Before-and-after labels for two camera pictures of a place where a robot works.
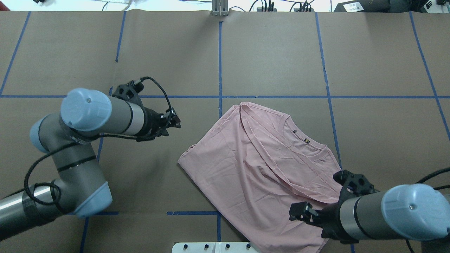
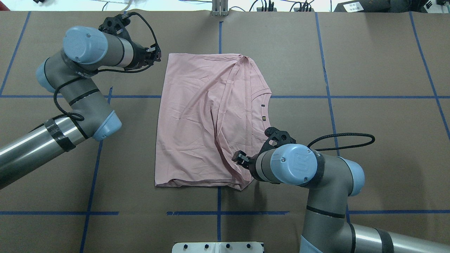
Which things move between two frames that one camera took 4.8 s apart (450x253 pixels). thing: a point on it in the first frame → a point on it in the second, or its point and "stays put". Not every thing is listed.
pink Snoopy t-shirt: [253, 164] → [211, 105]
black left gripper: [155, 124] → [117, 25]
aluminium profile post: [219, 8] stays put
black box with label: [364, 6] stays put
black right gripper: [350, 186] → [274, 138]
